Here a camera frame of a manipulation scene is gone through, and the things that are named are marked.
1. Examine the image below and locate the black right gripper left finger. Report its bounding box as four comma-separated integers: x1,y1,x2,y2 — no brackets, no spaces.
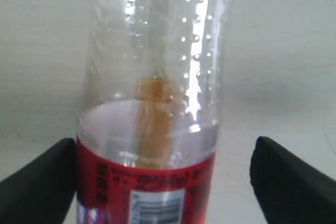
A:
1,138,77,223

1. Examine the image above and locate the clear bottle with red label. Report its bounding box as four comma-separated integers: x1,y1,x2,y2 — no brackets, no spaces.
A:
76,0,233,223

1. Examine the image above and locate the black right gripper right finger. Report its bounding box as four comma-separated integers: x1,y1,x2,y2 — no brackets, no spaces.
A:
249,136,335,223

